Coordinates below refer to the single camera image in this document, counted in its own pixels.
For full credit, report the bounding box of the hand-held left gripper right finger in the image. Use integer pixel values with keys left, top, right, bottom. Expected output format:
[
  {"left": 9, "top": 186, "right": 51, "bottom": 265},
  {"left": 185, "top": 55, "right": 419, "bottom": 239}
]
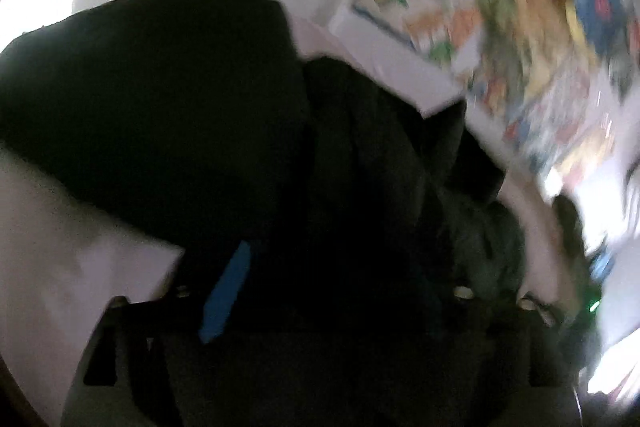
[{"left": 440, "top": 287, "right": 577, "bottom": 427}]

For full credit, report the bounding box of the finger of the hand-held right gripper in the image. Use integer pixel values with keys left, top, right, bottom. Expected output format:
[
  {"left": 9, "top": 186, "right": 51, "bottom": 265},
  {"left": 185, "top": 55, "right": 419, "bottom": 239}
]
[{"left": 587, "top": 247, "right": 617, "bottom": 283}]

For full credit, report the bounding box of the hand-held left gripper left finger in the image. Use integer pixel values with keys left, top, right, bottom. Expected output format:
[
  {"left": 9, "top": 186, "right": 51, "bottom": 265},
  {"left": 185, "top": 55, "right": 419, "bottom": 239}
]
[{"left": 62, "top": 241, "right": 252, "bottom": 427}]

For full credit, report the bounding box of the black pillow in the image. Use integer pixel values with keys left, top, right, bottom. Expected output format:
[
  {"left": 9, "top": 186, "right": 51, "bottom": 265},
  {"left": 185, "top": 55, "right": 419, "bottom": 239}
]
[{"left": 0, "top": 0, "right": 507, "bottom": 427}]

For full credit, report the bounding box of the crowded colourful drawing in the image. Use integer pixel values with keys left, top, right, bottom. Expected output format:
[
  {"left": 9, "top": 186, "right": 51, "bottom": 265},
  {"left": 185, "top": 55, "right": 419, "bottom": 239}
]
[{"left": 502, "top": 92, "right": 617, "bottom": 190}]

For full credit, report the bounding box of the pink bed cover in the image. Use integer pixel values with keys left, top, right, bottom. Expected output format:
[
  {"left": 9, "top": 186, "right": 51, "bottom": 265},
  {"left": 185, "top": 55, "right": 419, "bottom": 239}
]
[{"left": 0, "top": 14, "right": 640, "bottom": 413}]

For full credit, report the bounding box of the orange and green landscape drawing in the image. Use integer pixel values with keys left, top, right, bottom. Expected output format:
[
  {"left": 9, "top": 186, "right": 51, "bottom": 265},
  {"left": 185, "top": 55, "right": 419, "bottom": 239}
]
[{"left": 470, "top": 0, "right": 616, "bottom": 112}]

